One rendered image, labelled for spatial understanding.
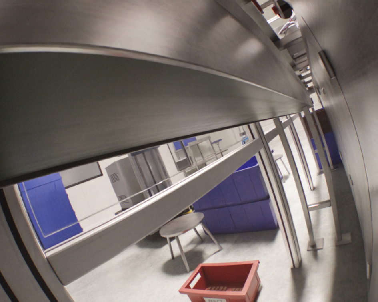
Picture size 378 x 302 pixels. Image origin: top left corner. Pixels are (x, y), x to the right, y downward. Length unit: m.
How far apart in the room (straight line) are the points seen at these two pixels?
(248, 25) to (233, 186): 1.06
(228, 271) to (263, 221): 0.46
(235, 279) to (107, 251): 0.78
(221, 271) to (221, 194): 0.54
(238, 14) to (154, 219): 0.28
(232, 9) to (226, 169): 0.33
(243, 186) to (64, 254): 1.08
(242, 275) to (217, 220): 0.60
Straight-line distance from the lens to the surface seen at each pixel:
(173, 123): 0.19
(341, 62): 0.28
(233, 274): 0.94
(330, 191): 0.88
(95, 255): 0.24
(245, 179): 1.18
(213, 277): 1.01
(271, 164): 0.73
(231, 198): 1.27
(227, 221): 1.38
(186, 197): 0.33
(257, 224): 1.30
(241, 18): 0.26
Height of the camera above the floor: 0.64
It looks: 1 degrees up
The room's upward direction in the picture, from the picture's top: 22 degrees counter-clockwise
